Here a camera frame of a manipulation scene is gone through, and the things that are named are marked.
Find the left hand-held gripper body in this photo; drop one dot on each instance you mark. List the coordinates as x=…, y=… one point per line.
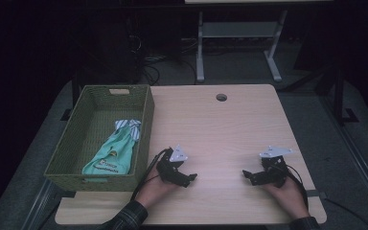
x=169, y=167

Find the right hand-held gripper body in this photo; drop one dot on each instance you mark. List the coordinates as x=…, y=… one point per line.
x=274, y=172

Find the mint green baby garment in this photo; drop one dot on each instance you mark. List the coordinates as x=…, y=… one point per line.
x=115, y=156

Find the green woven basket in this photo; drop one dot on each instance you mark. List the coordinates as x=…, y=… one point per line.
x=108, y=127

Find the person's left hand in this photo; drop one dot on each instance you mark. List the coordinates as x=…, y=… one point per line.
x=153, y=191

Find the person's right hand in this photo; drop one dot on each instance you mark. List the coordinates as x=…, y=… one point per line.
x=292, y=199

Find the grey tape strip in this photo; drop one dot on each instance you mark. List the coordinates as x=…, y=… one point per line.
x=316, y=194

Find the dark metal stand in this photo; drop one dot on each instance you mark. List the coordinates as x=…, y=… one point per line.
x=339, y=96

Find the metal floor rail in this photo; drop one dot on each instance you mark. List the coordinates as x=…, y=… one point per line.
x=40, y=204
x=357, y=159

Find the grey metal table frame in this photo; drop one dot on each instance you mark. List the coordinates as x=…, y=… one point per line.
x=236, y=29

